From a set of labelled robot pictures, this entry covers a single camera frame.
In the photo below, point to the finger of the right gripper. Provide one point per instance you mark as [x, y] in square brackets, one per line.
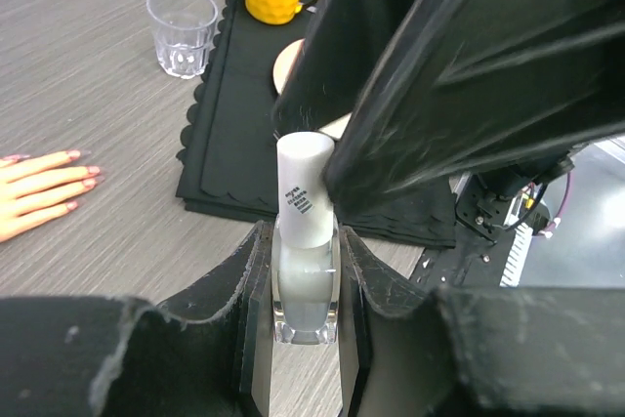
[343, 42]
[473, 85]

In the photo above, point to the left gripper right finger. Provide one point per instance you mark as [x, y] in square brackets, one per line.
[474, 351]

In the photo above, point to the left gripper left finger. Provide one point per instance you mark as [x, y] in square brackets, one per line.
[205, 351]

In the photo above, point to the white nail polish bottle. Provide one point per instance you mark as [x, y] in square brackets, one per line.
[305, 252]

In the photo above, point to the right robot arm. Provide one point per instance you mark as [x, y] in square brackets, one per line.
[512, 192]

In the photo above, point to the pink cream plate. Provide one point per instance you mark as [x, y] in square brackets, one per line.
[284, 78]

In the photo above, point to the clear plastic cup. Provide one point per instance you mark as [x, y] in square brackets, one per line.
[182, 32]

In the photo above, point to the black scalloped placemat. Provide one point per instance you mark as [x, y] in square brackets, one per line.
[229, 148]

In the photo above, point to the mannequin hand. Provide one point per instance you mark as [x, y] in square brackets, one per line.
[37, 190]

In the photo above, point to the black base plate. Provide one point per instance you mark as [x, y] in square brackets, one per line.
[474, 261]

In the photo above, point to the white cable duct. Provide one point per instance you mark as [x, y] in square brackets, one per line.
[514, 265]

